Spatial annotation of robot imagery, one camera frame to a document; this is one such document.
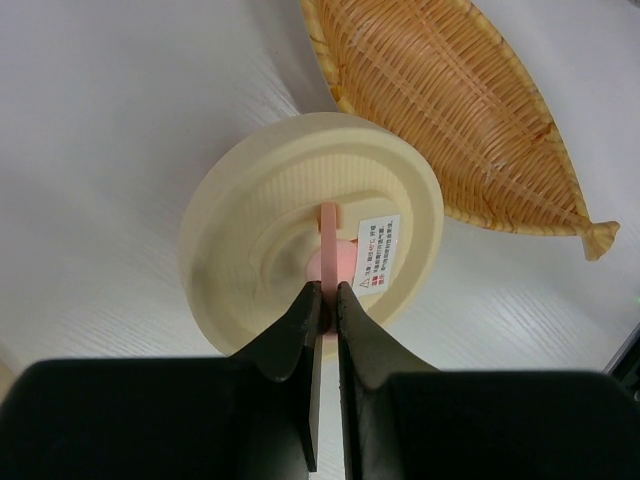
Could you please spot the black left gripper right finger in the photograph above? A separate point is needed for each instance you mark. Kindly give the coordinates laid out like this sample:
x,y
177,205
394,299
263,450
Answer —
x,y
404,419

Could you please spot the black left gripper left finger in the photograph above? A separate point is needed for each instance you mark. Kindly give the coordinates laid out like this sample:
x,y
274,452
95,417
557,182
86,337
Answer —
x,y
252,415

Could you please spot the woven boat-shaped basket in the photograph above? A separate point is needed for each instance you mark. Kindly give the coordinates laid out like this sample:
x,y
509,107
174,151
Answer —
x,y
439,75

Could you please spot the cream lid pink handle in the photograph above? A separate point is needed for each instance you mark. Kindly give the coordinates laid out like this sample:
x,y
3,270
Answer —
x,y
250,237

